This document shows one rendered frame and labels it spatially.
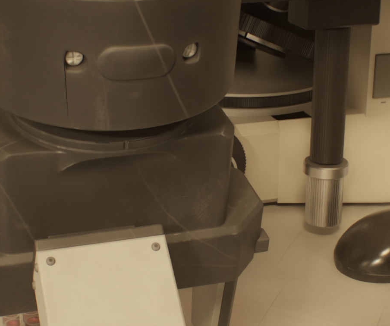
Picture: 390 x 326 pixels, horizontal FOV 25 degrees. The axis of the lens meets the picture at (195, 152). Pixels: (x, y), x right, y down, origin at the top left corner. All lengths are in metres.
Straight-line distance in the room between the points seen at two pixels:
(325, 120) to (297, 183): 0.09
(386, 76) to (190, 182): 0.42
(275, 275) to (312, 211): 0.07
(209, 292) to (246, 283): 0.23
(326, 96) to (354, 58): 0.11
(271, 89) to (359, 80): 0.07
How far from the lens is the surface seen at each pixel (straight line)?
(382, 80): 0.70
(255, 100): 0.68
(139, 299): 0.28
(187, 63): 0.25
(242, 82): 0.71
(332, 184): 0.63
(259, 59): 0.80
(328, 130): 0.61
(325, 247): 0.63
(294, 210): 0.69
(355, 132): 0.69
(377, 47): 0.69
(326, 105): 0.61
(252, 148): 0.67
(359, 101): 0.71
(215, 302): 0.35
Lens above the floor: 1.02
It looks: 19 degrees down
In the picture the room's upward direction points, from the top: straight up
